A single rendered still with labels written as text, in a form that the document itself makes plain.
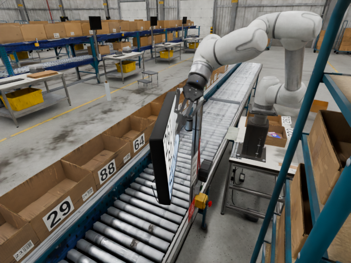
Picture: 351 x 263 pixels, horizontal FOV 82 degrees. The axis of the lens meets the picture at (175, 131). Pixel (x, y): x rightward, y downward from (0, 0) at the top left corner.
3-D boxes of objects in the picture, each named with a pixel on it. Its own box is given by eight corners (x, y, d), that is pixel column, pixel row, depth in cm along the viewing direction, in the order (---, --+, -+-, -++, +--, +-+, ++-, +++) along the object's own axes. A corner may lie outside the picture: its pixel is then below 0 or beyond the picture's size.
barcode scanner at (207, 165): (212, 170, 134) (213, 159, 128) (207, 184, 125) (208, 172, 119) (203, 168, 136) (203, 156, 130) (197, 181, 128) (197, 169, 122)
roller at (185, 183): (199, 193, 156) (199, 188, 153) (142, 174, 175) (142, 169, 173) (201, 188, 160) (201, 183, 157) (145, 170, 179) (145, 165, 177)
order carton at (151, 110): (156, 136, 195) (155, 120, 186) (131, 130, 206) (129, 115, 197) (174, 120, 226) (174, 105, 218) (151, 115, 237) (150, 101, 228)
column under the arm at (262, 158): (266, 147, 201) (273, 117, 185) (265, 163, 180) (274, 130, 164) (238, 142, 210) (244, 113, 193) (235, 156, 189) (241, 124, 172)
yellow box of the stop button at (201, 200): (206, 211, 129) (207, 203, 125) (193, 206, 132) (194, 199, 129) (212, 195, 140) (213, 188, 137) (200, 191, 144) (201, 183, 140)
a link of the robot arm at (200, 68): (189, 70, 87) (184, 81, 86) (194, 57, 79) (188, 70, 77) (209, 78, 88) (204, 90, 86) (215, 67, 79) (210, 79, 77)
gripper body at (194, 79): (204, 88, 85) (197, 107, 83) (186, 80, 85) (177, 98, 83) (209, 79, 78) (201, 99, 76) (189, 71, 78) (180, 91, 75)
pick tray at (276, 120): (280, 133, 226) (282, 125, 221) (244, 127, 239) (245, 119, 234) (279, 122, 249) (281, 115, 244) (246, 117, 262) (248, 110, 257)
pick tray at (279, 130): (284, 147, 201) (287, 139, 196) (244, 141, 212) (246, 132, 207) (282, 134, 224) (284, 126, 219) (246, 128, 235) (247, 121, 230)
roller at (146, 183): (193, 205, 146) (194, 200, 143) (133, 183, 165) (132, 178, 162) (196, 200, 150) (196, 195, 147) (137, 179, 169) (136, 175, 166)
